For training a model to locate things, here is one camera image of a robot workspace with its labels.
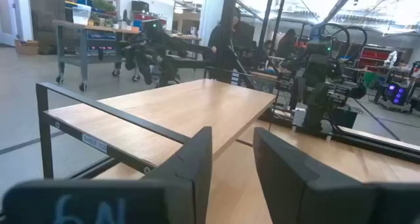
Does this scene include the green potted plants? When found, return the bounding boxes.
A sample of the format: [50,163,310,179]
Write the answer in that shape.
[89,0,118,28]

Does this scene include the grey wheeled workbench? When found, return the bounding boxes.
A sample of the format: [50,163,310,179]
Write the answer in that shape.
[52,18,142,92]

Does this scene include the clear plastic bin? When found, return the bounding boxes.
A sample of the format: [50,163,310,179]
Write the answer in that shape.
[72,3,93,26]

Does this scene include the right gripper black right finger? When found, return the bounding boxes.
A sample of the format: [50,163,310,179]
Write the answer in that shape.
[253,127,371,224]

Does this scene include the black aluminium table frame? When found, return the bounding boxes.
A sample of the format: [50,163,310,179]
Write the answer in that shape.
[268,108,420,164]

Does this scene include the computer with purple lights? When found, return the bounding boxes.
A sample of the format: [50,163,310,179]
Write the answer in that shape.
[383,81,408,106]

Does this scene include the white small robot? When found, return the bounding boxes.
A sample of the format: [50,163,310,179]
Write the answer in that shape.
[384,51,399,68]

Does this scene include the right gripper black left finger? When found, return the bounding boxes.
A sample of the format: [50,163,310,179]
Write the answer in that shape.
[140,126,214,224]

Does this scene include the red tool shelf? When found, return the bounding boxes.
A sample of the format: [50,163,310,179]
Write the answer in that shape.
[356,46,392,71]

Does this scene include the black vertical pillar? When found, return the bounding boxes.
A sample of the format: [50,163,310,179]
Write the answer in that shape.
[215,0,240,84]

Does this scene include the cardboard box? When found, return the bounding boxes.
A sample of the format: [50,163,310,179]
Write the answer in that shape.
[14,39,40,56]

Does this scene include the person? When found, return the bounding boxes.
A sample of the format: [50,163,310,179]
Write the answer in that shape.
[207,7,245,55]
[276,28,298,59]

